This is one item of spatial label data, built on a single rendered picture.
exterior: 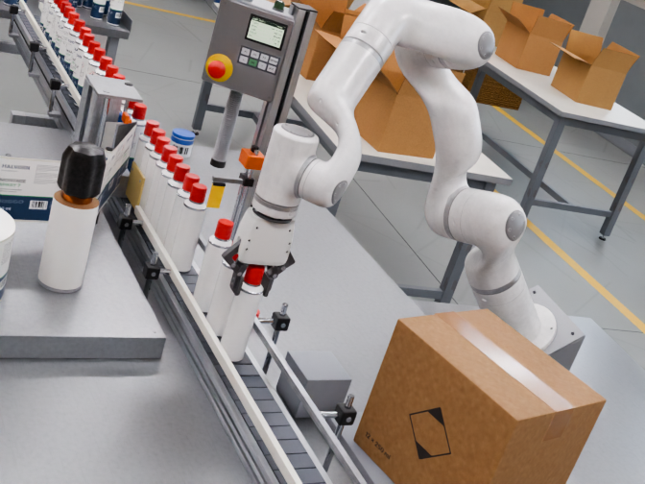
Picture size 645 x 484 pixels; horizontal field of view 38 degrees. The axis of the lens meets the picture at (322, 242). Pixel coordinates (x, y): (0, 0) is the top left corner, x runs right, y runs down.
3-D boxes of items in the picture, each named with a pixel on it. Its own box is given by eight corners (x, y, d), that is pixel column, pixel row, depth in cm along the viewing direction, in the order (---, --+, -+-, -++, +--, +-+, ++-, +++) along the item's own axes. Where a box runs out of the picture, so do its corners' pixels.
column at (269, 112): (214, 277, 225) (291, 1, 200) (231, 278, 228) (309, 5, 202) (220, 286, 222) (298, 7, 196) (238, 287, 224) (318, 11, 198)
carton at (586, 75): (531, 79, 617) (552, 24, 602) (587, 92, 632) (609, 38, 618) (561, 101, 581) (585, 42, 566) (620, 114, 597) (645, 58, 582)
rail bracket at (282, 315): (235, 369, 192) (256, 299, 185) (268, 369, 195) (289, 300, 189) (241, 378, 189) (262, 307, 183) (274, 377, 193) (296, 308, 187)
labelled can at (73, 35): (79, 83, 310) (91, 22, 302) (72, 85, 306) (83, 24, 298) (64, 77, 311) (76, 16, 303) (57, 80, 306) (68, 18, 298)
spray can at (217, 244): (187, 301, 201) (210, 214, 193) (209, 302, 203) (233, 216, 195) (194, 314, 197) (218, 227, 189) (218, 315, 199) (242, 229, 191)
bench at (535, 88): (382, 106, 763) (413, 12, 733) (465, 122, 796) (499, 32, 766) (513, 229, 581) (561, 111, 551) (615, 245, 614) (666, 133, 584)
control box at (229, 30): (211, 71, 214) (232, -12, 207) (282, 95, 214) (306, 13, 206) (199, 80, 205) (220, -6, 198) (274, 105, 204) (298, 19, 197)
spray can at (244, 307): (213, 349, 187) (239, 257, 179) (237, 349, 189) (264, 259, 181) (222, 364, 183) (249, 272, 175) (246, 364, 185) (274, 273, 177)
